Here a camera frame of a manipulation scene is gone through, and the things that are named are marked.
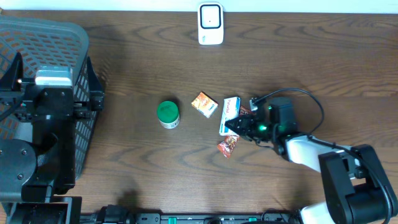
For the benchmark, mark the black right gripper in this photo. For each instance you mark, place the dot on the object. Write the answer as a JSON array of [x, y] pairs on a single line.
[[243, 127]]

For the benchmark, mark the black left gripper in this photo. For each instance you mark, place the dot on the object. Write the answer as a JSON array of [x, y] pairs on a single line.
[[89, 104]]

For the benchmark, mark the white blue medicine box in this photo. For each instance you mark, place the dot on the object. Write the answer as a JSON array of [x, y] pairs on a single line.
[[230, 111]]

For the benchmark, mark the red Top candy bar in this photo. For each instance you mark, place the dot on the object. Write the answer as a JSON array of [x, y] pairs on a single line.
[[227, 146]]

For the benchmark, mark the orange small carton box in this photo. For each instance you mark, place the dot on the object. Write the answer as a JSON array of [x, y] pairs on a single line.
[[204, 104]]

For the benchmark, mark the green lid white jar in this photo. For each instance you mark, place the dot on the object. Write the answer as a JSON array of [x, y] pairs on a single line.
[[168, 114]]

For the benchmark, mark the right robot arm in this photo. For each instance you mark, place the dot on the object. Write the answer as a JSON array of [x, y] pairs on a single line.
[[356, 187]]

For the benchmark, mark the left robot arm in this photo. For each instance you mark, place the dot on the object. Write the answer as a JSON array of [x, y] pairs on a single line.
[[37, 174]]

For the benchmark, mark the white barcode scanner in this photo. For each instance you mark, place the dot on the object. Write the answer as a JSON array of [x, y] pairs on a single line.
[[210, 23]]

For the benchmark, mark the grey plastic mesh basket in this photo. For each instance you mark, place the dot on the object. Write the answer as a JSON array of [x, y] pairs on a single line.
[[48, 43]]

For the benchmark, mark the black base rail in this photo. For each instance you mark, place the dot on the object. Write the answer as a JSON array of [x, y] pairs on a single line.
[[148, 218]]

